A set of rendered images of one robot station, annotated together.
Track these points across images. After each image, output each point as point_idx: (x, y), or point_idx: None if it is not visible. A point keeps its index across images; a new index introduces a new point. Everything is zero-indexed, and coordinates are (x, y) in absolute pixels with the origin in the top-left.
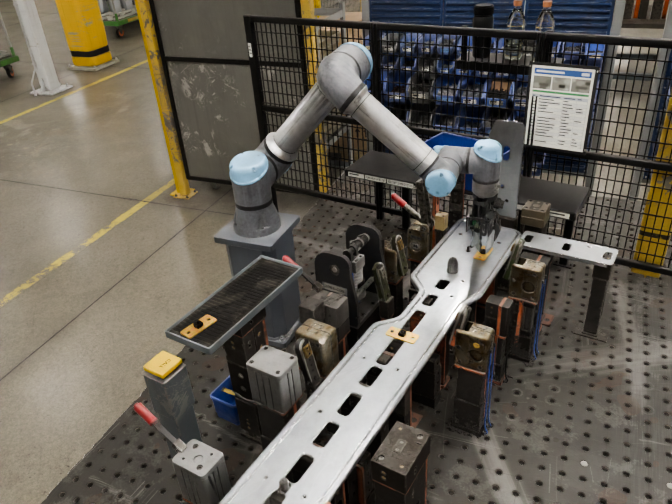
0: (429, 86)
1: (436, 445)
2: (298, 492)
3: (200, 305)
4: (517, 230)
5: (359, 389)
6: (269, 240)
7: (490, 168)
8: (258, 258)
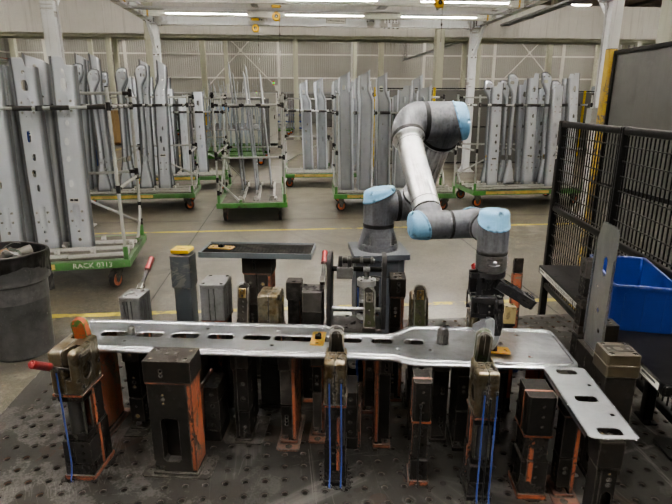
0: (648, 201)
1: (296, 460)
2: (127, 338)
3: (243, 243)
4: (576, 364)
5: (238, 336)
6: (362, 254)
7: (482, 235)
8: (310, 243)
